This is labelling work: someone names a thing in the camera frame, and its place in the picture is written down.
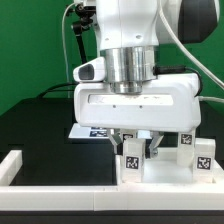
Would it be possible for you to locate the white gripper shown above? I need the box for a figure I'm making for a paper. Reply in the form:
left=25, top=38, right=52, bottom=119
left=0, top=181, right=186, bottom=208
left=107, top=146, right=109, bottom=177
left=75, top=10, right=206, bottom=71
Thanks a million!
left=73, top=57, right=201, bottom=159

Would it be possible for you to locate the white sheet with tag markers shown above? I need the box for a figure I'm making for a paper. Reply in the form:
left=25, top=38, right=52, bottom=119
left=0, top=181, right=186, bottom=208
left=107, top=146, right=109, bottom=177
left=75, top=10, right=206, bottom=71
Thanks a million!
left=69, top=123, right=108, bottom=139

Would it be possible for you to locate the white hanging cable left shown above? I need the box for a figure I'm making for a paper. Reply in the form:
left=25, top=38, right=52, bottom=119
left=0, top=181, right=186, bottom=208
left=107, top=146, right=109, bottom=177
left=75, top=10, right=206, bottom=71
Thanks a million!
left=61, top=2, right=76, bottom=84

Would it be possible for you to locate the black cable bundle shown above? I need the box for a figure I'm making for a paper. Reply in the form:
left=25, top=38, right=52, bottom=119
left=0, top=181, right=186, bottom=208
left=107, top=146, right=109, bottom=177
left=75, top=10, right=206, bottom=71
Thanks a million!
left=36, top=83, right=77, bottom=99

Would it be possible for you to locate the white U-shaped obstacle fence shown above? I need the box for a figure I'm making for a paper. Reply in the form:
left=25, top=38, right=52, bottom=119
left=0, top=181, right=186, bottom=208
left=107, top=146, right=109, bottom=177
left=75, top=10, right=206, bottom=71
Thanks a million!
left=0, top=150, right=224, bottom=211

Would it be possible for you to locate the white square table top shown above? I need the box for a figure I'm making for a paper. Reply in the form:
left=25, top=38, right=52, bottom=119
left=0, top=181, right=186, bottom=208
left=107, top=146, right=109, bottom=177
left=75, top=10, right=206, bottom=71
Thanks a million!
left=116, top=148, right=224, bottom=185

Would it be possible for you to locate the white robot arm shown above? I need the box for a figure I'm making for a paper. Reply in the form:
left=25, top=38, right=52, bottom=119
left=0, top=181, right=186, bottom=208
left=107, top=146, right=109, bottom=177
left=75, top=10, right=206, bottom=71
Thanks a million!
left=73, top=0, right=220, bottom=158

